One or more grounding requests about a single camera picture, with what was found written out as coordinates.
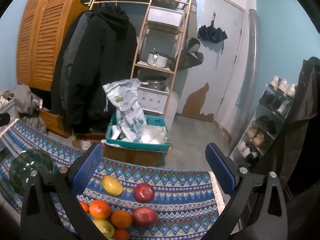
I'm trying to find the clear plastic bag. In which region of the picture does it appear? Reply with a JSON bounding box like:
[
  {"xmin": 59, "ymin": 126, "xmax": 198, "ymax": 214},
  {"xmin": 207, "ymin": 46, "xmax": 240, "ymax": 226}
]
[{"xmin": 136, "ymin": 125, "xmax": 168, "ymax": 144}]

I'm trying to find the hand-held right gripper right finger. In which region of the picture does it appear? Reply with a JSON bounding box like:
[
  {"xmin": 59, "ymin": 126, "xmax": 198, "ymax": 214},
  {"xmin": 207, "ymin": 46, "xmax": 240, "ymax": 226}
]
[{"xmin": 205, "ymin": 142, "xmax": 287, "ymax": 240}]

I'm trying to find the blue patterned tablecloth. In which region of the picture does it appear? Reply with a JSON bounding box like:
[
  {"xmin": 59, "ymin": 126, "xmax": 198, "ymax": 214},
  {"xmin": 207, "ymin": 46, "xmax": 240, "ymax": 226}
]
[{"xmin": 0, "ymin": 119, "xmax": 225, "ymax": 240}]

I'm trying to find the shoe rack with shoes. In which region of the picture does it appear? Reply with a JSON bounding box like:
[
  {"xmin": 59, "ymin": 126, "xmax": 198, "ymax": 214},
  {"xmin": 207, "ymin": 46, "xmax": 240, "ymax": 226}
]
[{"xmin": 236, "ymin": 76, "xmax": 298, "ymax": 164}]

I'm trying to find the white cooking pot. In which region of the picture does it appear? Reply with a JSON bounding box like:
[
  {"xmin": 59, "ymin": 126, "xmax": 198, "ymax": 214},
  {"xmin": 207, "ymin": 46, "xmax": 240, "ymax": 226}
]
[{"xmin": 147, "ymin": 52, "xmax": 175, "ymax": 68}]

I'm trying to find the green glass bowl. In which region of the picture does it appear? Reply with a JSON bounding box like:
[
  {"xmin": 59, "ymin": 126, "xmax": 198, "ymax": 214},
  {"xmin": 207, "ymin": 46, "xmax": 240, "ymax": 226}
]
[{"xmin": 9, "ymin": 149, "xmax": 55, "ymax": 197}]

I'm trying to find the dark folded umbrella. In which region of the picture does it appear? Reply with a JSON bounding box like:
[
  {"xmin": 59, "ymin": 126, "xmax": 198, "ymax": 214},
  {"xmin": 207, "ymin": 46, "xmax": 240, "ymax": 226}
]
[{"xmin": 197, "ymin": 12, "xmax": 228, "ymax": 54}]

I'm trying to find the glass shoe rack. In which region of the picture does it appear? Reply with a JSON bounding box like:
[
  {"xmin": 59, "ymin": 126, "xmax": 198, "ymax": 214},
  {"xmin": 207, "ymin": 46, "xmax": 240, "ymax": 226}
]
[{"xmin": 229, "ymin": 84, "xmax": 298, "ymax": 165}]

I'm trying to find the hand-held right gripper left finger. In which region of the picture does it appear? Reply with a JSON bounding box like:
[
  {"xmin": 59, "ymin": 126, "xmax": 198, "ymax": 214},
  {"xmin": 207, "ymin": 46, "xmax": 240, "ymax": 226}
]
[{"xmin": 20, "ymin": 143, "xmax": 110, "ymax": 240}]

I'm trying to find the grey garment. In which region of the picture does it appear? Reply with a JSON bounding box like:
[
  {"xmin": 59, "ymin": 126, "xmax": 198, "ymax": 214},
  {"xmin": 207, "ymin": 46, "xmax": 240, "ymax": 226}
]
[{"xmin": 11, "ymin": 84, "xmax": 40, "ymax": 115}]

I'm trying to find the dark grey jacket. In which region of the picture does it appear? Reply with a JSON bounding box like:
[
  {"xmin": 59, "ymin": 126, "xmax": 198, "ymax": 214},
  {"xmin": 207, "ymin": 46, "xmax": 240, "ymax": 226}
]
[{"xmin": 50, "ymin": 11, "xmax": 94, "ymax": 117}]

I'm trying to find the white patterned box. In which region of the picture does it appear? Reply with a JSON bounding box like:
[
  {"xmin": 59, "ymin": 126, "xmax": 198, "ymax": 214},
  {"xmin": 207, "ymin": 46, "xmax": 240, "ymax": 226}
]
[{"xmin": 137, "ymin": 86, "xmax": 170, "ymax": 113}]

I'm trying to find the silver pipe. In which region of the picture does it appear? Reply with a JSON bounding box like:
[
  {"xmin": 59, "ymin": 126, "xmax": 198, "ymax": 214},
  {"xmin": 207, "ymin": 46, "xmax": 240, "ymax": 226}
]
[{"xmin": 229, "ymin": 9, "xmax": 258, "ymax": 158}]

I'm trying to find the teal plastic bin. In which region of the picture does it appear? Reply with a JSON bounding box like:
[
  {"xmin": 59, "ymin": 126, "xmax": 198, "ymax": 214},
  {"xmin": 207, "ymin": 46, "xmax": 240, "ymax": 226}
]
[{"xmin": 105, "ymin": 114, "xmax": 170, "ymax": 153}]

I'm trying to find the white rice bag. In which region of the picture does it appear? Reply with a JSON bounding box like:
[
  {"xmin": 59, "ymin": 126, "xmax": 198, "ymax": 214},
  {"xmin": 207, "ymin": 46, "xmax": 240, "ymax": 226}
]
[{"xmin": 102, "ymin": 79, "xmax": 148, "ymax": 143}]

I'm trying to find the white storage box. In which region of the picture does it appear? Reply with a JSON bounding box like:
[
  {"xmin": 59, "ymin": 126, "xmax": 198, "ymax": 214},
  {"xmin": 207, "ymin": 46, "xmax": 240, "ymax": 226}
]
[{"xmin": 147, "ymin": 7, "xmax": 184, "ymax": 28}]

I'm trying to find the black coat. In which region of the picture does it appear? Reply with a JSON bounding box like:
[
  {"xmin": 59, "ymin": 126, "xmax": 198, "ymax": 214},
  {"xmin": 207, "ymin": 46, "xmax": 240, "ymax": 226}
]
[{"xmin": 64, "ymin": 5, "xmax": 138, "ymax": 134}]

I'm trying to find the red apple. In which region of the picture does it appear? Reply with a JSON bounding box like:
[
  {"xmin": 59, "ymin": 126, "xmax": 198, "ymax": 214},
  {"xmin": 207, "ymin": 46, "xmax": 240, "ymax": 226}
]
[
  {"xmin": 132, "ymin": 207, "xmax": 158, "ymax": 228},
  {"xmin": 134, "ymin": 182, "xmax": 155, "ymax": 203}
]

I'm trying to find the wooden drawer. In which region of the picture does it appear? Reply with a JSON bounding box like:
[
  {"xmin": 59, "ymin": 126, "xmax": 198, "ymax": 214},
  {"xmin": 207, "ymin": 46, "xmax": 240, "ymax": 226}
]
[{"xmin": 39, "ymin": 109, "xmax": 73, "ymax": 138}]

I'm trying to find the steel pot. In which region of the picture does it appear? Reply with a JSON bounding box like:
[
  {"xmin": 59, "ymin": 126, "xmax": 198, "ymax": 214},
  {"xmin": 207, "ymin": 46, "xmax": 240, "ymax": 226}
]
[{"xmin": 140, "ymin": 76, "xmax": 168, "ymax": 92}]

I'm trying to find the yellow mango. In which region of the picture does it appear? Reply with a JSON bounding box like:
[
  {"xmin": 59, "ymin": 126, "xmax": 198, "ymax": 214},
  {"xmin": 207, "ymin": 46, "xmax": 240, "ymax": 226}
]
[
  {"xmin": 92, "ymin": 219, "xmax": 115, "ymax": 239},
  {"xmin": 101, "ymin": 175, "xmax": 124, "ymax": 197}
]

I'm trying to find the dark brown jacket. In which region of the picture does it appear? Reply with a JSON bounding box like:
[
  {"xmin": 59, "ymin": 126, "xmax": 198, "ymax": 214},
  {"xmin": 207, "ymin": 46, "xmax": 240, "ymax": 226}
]
[{"xmin": 277, "ymin": 56, "xmax": 320, "ymax": 205}]

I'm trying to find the large cardboard box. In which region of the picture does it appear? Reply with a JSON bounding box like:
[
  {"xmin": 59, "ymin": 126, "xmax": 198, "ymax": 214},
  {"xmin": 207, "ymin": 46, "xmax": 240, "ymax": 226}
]
[{"xmin": 102, "ymin": 141, "xmax": 173, "ymax": 167}]

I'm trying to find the white door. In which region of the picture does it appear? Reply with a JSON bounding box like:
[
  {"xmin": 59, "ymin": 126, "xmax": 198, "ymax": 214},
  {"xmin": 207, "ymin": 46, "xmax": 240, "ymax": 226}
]
[{"xmin": 204, "ymin": 0, "xmax": 247, "ymax": 128}]

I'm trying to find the wooden louvered wardrobe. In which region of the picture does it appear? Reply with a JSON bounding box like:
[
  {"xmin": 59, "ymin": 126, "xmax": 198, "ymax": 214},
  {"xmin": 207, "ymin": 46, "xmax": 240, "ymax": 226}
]
[{"xmin": 16, "ymin": 0, "xmax": 90, "ymax": 92}]

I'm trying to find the wooden shelf rack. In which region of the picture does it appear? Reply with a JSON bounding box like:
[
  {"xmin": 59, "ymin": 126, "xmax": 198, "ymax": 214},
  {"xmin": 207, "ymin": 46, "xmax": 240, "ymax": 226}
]
[{"xmin": 89, "ymin": 0, "xmax": 193, "ymax": 120}]

